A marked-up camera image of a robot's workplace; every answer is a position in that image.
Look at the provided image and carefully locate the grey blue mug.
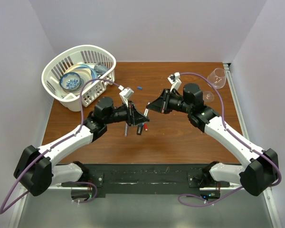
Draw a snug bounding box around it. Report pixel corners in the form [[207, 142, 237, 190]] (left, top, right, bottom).
[[94, 62, 109, 76]]

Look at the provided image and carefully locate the blue pen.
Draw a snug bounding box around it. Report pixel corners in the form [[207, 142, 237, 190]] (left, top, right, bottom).
[[144, 108, 149, 117]]

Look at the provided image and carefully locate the white dish rack basket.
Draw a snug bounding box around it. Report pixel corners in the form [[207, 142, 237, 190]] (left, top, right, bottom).
[[41, 45, 116, 112]]

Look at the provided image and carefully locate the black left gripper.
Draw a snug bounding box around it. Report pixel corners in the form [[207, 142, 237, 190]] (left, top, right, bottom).
[[104, 100, 149, 126]]

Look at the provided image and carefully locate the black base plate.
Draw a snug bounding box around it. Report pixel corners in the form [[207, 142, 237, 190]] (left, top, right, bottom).
[[62, 161, 230, 198]]

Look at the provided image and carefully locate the aluminium frame rail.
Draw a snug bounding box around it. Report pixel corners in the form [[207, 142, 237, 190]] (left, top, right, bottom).
[[223, 63, 249, 140]]

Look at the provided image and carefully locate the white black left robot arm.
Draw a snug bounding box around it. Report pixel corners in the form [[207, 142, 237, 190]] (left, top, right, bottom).
[[14, 97, 149, 196]]

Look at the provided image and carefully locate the purple marker pen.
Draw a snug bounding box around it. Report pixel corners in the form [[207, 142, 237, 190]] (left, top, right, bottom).
[[124, 123, 128, 137]]

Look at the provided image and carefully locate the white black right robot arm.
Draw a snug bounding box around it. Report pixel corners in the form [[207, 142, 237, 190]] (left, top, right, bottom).
[[146, 83, 278, 196]]

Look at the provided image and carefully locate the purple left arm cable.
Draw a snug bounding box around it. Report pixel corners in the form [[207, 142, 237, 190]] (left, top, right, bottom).
[[0, 79, 123, 214]]

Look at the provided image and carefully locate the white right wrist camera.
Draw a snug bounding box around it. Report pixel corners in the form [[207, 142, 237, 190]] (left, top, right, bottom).
[[167, 72, 181, 93]]

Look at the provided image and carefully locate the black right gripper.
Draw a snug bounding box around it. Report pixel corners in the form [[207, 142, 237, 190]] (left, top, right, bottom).
[[146, 89, 192, 114]]

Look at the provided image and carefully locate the black green highlighter pen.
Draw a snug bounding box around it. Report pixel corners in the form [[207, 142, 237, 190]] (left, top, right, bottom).
[[136, 124, 143, 135]]

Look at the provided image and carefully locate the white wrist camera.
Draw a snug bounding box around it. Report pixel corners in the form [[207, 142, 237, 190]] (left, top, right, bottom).
[[167, 72, 181, 93], [118, 85, 134, 107]]

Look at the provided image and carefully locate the light blue plate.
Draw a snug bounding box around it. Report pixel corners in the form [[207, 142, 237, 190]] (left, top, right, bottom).
[[81, 65, 98, 81]]

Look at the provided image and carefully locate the clear wine glass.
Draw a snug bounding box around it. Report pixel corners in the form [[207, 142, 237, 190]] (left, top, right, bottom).
[[203, 68, 227, 102]]

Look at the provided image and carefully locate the beige blue plate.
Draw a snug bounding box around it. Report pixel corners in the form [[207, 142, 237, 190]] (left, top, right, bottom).
[[64, 64, 87, 93]]

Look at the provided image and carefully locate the blue patterned bowl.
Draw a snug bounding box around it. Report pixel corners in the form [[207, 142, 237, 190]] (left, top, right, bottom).
[[59, 72, 81, 91]]

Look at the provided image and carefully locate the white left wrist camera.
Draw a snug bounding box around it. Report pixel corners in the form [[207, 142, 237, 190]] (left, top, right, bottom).
[[118, 85, 134, 107]]

